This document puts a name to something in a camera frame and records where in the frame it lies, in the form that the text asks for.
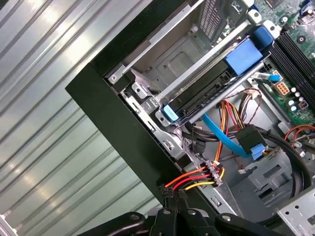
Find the grey metal drive cage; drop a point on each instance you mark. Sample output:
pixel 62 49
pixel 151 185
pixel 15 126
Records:
pixel 297 216

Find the black open PC case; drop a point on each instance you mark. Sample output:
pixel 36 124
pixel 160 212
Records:
pixel 103 98

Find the green motherboard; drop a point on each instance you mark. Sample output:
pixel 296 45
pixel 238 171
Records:
pixel 294 29

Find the grey metal disk bay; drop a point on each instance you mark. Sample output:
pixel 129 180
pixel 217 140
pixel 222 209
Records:
pixel 182 61

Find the hard disk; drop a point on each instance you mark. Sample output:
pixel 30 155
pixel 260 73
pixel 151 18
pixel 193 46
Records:
pixel 243 59

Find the black RAM slot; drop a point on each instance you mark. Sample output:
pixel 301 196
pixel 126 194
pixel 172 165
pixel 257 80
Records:
pixel 288 55
pixel 299 50

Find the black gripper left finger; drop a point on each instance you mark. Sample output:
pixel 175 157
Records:
pixel 165 221

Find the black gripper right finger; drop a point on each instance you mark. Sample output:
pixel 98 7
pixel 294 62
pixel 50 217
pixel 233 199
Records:
pixel 192 221

